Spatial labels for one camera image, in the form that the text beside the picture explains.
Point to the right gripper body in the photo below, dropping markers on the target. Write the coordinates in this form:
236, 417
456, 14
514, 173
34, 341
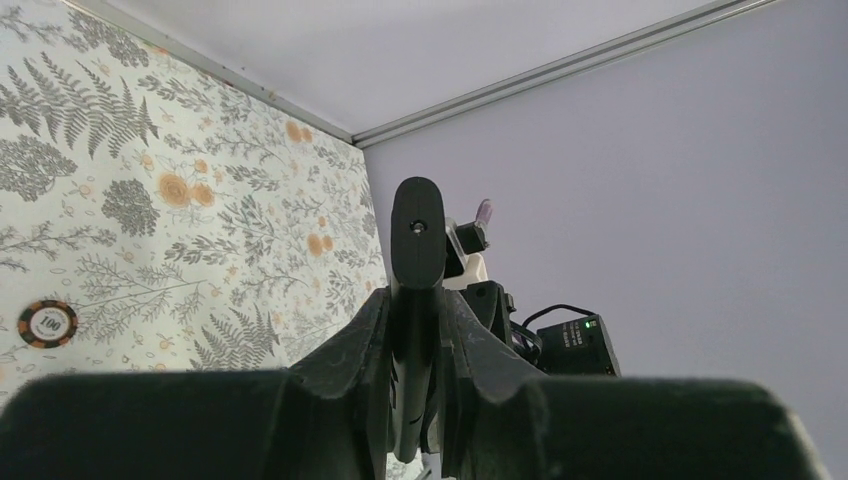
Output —
492, 306

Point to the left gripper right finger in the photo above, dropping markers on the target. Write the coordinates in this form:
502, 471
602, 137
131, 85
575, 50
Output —
504, 419

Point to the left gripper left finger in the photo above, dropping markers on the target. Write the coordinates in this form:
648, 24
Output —
325, 417

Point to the black remote control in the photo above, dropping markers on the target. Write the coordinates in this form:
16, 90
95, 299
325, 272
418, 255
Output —
417, 257

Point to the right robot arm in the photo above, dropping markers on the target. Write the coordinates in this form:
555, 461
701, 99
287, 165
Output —
580, 346

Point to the floral table mat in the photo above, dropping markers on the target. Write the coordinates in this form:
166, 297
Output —
189, 225

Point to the poker chip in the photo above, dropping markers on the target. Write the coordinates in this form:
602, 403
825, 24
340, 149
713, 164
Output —
47, 324

